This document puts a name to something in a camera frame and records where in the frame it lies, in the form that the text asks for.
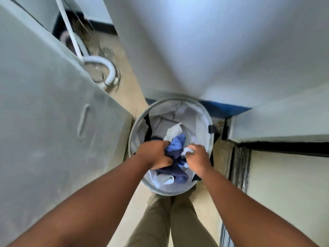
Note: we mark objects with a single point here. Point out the person's right hand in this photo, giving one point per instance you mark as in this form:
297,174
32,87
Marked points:
200,160

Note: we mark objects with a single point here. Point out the person's left hand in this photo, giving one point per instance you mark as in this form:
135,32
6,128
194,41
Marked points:
153,154

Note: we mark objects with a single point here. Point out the person's right fingers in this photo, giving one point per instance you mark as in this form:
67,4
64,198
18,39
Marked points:
189,158

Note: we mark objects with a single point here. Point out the person's left fingers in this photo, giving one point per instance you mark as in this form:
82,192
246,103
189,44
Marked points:
167,162

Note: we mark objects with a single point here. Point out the white cloth garment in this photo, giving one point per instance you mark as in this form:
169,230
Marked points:
187,151

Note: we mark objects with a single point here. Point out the blue garment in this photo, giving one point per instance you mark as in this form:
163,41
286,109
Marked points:
177,146

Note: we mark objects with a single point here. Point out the person's left forearm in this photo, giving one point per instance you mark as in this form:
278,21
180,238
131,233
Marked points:
84,210

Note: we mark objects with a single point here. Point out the person's right forearm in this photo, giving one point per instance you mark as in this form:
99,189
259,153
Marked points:
246,216

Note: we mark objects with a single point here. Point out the pale grey garment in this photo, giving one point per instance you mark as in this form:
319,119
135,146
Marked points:
174,131

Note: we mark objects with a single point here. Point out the round grey laundry basket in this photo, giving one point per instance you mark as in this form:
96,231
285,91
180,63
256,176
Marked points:
144,118

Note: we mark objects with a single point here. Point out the khaki trousers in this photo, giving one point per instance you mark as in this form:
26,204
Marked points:
164,223

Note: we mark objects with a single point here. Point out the grey washing machine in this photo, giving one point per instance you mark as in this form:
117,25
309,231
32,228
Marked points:
46,126

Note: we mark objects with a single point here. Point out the black door frame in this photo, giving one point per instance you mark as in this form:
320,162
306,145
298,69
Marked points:
240,164

